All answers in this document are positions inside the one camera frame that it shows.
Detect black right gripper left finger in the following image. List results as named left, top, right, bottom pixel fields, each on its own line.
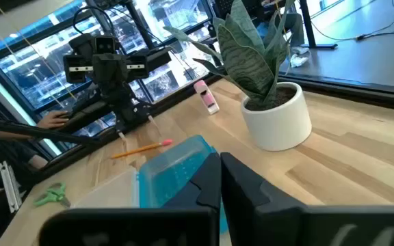
left=39, top=152, right=223, bottom=246

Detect black desk leg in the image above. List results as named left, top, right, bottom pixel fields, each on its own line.
left=297, top=0, right=339, bottom=51

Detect person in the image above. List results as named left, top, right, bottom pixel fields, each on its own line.
left=0, top=128, right=50, bottom=206

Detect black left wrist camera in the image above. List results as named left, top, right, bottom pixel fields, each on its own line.
left=93, top=35, right=116, bottom=55

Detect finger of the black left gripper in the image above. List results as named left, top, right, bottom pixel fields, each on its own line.
left=99, top=83, right=130, bottom=141
left=128, top=92, right=163, bottom=133

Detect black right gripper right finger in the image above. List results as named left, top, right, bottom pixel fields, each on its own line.
left=220, top=152, right=394, bottom=246

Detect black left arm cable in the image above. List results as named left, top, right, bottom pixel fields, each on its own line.
left=72, top=5, right=116, bottom=36

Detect black floor cable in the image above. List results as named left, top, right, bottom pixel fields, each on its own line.
left=355, top=22, right=394, bottom=42

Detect yellow extension cable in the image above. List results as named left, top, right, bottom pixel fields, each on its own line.
left=308, top=0, right=394, bottom=42

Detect person's hand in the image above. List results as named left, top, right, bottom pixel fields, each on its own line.
left=37, top=110, right=70, bottom=131

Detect green handled scissors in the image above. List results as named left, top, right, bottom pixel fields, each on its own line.
left=33, top=182, right=72, bottom=208

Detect person's white shoe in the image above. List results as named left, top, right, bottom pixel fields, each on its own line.
left=289, top=46, right=311, bottom=68

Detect green snake plant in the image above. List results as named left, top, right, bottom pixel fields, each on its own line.
left=163, top=0, right=298, bottom=111

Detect person's leg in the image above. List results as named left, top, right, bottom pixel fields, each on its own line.
left=272, top=10, right=306, bottom=48

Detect pink white stapler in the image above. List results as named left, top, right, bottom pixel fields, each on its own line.
left=193, top=79, right=221, bottom=115

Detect silver metal bracket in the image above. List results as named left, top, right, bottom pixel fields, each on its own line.
left=0, top=161, right=23, bottom=214

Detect teal lidded clear pencil box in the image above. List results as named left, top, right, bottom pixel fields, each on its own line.
left=73, top=134, right=229, bottom=235

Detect white round plant pot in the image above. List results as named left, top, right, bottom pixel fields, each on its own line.
left=240, top=81, right=313, bottom=152

